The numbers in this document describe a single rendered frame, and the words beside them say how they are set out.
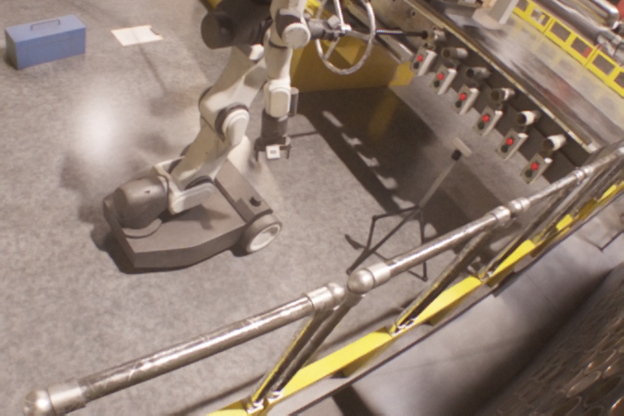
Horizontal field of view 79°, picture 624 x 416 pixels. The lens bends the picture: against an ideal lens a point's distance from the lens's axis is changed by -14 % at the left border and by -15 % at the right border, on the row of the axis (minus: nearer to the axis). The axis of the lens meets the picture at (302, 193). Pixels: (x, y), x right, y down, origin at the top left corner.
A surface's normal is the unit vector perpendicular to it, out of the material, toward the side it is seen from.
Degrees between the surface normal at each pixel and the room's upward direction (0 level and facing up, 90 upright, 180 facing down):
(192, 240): 0
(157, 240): 0
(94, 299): 0
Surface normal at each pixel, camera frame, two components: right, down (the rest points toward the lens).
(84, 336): 0.31, -0.67
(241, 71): -0.55, 0.04
